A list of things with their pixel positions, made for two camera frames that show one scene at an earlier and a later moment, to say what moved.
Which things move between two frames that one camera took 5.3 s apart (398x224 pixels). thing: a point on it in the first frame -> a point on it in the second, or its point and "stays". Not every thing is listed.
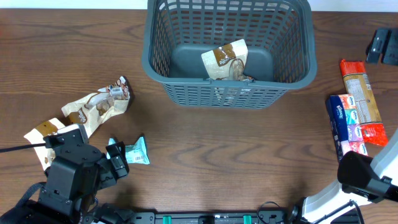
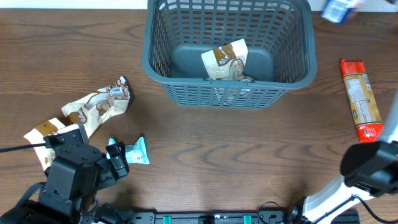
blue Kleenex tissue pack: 345,127 -> 334,10
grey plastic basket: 281,43 stays
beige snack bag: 227,62 stays
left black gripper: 107,170 stays
